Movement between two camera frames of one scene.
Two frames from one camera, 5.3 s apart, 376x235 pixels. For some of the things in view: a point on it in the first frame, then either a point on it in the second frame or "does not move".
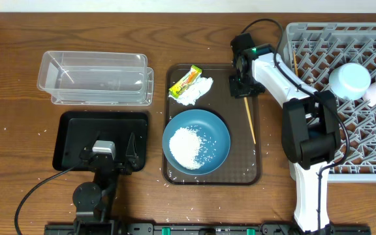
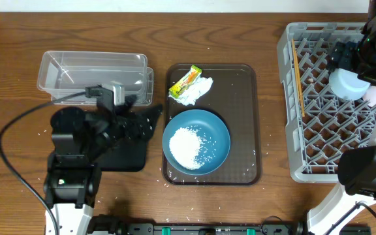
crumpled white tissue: [189, 96] does not move
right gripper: [237, 93] → [341, 59]
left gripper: [108, 160] → [130, 121]
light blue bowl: [350, 80] does not move
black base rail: [125, 228] does not move
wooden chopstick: [249, 119] → [300, 94]
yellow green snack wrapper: [179, 87] does not move
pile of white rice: [185, 143] does not move
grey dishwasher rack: [311, 51] does not move
